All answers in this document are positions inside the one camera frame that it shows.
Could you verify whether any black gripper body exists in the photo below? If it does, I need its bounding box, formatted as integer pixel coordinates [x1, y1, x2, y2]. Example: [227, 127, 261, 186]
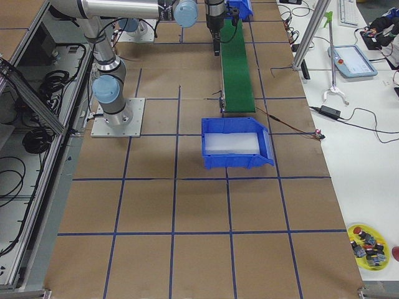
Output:
[204, 0, 225, 33]

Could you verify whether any spare buttons pile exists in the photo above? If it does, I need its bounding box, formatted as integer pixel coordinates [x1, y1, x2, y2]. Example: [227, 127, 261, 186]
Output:
[349, 227, 387, 268]

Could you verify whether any blue bin left side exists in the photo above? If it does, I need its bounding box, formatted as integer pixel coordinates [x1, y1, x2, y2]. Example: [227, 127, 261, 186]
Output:
[228, 0, 253, 21]

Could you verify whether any blue bin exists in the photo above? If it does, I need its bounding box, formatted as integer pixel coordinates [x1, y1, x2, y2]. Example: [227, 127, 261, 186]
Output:
[228, 0, 253, 21]
[201, 117, 275, 169]

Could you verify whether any green conveyor belt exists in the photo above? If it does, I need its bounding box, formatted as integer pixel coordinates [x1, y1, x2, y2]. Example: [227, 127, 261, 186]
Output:
[219, 21, 255, 113]

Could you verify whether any white foam pad right bin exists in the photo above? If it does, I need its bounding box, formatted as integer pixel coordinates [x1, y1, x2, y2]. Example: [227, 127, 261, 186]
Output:
[204, 133, 260, 154]

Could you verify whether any reacher grabber tool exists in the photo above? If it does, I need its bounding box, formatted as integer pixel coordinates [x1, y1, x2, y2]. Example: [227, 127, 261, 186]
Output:
[323, 11, 349, 105]

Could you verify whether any blue bin right side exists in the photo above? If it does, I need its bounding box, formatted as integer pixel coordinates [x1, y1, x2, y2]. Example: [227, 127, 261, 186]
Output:
[201, 117, 275, 169]

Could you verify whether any white keyboard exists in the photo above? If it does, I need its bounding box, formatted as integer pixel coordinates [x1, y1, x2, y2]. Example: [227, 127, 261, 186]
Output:
[338, 0, 358, 27]

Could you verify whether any black power adapter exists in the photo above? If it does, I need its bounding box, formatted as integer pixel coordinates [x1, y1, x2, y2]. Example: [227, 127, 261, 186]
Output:
[319, 105, 340, 120]

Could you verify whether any teach pendant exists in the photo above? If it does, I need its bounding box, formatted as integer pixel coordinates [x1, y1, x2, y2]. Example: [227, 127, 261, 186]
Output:
[330, 45, 378, 78]

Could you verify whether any yellow plate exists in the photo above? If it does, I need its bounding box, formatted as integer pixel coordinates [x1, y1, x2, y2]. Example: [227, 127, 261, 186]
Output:
[347, 223, 390, 272]

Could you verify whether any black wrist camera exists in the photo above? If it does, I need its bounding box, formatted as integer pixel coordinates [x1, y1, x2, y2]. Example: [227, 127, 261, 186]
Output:
[227, 7, 239, 27]

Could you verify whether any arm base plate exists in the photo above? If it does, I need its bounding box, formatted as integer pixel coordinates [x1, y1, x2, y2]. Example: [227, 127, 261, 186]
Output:
[118, 19, 156, 43]
[91, 98, 145, 138]

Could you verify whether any aluminium frame post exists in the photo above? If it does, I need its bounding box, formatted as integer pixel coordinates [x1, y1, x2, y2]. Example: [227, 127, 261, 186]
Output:
[292, 0, 330, 74]

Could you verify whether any red black wire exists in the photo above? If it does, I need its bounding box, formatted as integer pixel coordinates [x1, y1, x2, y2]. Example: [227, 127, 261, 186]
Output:
[255, 107, 325, 140]

